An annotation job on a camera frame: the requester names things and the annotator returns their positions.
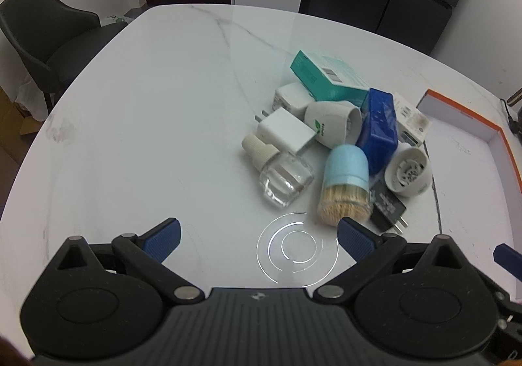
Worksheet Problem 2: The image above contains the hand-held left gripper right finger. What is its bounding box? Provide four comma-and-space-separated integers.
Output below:
314, 217, 482, 304

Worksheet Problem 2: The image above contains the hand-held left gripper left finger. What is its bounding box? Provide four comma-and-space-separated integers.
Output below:
51, 218, 205, 304

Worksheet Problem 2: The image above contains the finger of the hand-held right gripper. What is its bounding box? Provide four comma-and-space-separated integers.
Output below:
493, 244, 522, 283

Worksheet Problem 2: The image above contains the black plug charger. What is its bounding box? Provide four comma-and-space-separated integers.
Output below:
369, 179, 409, 235

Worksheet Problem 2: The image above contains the light blue toothpick holder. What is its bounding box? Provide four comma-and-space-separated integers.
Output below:
317, 144, 373, 227

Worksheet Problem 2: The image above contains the white mosquito repellent heater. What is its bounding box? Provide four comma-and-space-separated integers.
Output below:
384, 146, 433, 199
304, 100, 363, 146

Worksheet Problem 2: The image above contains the clear glass bottle cream cap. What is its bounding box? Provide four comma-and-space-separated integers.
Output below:
241, 133, 315, 209

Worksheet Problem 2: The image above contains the orange rimmed white box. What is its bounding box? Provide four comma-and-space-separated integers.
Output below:
416, 89, 522, 269

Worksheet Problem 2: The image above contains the white charger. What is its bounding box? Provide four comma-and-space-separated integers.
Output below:
253, 108, 316, 154

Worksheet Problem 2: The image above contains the white cardboard box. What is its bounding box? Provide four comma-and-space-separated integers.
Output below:
391, 92, 432, 146

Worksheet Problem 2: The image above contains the small white plug adapter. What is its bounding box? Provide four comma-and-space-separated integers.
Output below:
274, 82, 315, 114

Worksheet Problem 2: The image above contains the teal cardboard box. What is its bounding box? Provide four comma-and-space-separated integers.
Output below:
290, 50, 371, 105

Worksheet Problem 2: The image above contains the brown cardboard box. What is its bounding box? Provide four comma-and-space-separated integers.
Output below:
0, 88, 41, 163

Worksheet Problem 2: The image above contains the black upholstered chair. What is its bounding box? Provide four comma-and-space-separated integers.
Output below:
0, 0, 129, 105

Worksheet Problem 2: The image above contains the black power cable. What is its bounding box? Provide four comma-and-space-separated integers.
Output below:
499, 98, 519, 134

